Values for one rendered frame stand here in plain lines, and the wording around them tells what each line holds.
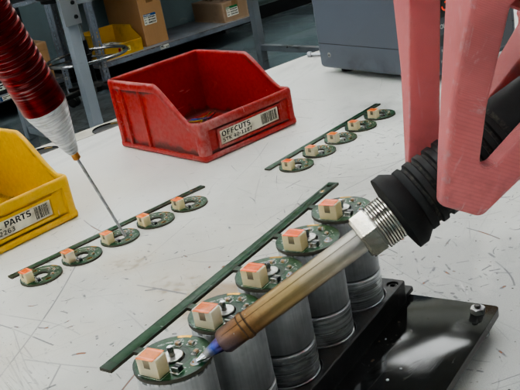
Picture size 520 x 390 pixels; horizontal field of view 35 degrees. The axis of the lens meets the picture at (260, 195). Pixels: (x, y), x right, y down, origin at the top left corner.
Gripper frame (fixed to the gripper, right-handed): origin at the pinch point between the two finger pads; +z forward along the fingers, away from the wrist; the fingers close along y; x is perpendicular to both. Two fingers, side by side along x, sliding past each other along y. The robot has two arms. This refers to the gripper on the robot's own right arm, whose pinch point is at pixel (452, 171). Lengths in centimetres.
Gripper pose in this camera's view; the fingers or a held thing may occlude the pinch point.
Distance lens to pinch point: 25.0
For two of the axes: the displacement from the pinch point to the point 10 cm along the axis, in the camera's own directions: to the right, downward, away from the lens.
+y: 2.1, 3.1, -9.3
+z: -3.2, 9.2, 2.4
